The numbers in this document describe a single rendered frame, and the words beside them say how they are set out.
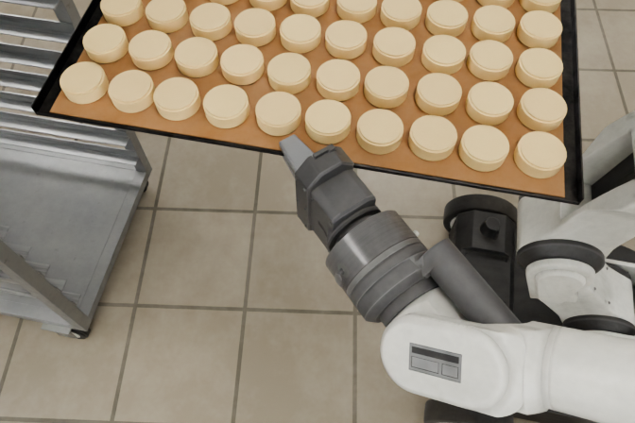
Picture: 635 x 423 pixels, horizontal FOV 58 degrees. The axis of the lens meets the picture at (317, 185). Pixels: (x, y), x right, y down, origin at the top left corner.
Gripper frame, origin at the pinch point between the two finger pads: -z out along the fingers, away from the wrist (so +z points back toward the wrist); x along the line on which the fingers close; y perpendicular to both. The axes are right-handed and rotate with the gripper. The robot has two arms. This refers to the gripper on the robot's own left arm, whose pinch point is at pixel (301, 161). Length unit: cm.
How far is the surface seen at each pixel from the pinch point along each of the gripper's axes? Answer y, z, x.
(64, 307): 41, -37, -72
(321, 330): -8, -7, -100
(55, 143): 27, -84, -77
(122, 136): 11, -69, -67
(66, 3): 10, -69, -25
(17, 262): 40, -37, -48
